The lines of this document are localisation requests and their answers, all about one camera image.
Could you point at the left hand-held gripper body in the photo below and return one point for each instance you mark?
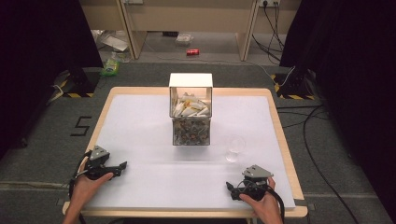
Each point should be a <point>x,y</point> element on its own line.
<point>97,163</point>

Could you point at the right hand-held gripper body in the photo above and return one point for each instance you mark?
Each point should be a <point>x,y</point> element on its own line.
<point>255,183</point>

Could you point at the person's left hand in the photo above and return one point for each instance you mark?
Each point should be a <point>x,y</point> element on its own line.
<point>88,188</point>

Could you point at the person's right hand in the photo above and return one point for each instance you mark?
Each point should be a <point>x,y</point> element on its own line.
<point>264,208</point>

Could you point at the white table mat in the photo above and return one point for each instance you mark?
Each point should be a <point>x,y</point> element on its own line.
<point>155,180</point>

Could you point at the clear drinking glass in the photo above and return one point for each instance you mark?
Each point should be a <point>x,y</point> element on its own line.
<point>235,146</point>

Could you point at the wooden table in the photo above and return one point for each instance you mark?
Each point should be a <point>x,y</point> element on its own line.
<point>281,133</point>

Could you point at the clear box with white lid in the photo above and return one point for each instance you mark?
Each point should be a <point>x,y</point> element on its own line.
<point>191,124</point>

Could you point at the black stand base striped tape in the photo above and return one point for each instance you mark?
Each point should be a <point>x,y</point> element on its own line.
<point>294,85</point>
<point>81,82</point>

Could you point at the pile of white yellow packets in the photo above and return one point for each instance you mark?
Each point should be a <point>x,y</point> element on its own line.
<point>190,106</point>

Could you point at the green plastic packet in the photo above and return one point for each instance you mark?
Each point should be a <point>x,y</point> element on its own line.
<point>110,67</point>

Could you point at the black curtain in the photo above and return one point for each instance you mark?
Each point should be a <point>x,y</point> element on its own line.
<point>37,62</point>
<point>351,77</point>

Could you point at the clear plastic bags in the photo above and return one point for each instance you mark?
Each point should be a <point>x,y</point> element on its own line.
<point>113,42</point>

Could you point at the red drink can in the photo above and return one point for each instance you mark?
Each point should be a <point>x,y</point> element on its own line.
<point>192,52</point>

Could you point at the clear plastic food container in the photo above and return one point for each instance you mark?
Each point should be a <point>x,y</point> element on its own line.
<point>184,39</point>

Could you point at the beige wooden desk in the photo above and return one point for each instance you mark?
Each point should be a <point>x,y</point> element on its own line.
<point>193,14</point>

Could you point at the white wall socket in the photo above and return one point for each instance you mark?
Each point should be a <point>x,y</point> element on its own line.
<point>269,2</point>

